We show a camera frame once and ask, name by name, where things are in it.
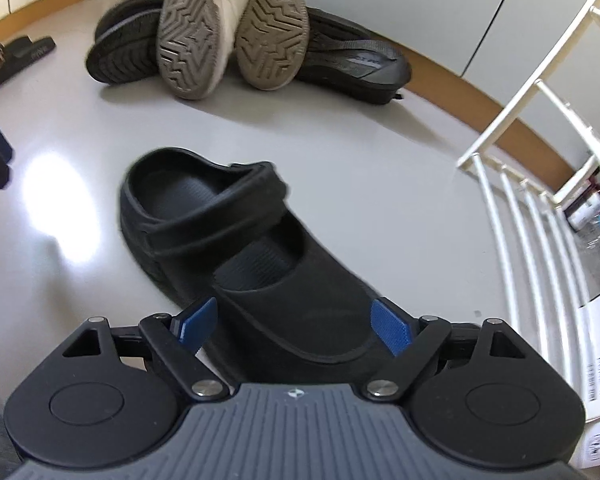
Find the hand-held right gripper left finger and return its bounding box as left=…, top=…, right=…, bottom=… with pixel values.
left=60, top=296, right=231, bottom=404

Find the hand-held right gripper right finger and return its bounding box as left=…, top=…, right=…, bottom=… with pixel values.
left=360, top=297, right=529, bottom=404

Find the black chunky strap clog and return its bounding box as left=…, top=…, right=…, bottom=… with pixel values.
left=117, top=146, right=422, bottom=380

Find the black sneaker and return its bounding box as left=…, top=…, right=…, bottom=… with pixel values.
left=294, top=6, right=413, bottom=107
left=85, top=20, right=167, bottom=87

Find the white shoe rack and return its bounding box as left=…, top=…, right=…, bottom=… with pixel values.
left=455, top=0, right=600, bottom=401

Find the white comic print sneaker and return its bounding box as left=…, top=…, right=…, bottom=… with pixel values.
left=234, top=0, right=312, bottom=92
left=156, top=0, right=252, bottom=101

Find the black slide sandal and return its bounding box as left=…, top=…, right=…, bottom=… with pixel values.
left=0, top=34, right=57, bottom=97

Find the dark bottle white label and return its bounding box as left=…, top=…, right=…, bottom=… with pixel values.
left=564, top=185, right=600, bottom=233

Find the grey wardrobe cabinet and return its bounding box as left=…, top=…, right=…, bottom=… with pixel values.
left=300, top=0, right=600, bottom=183

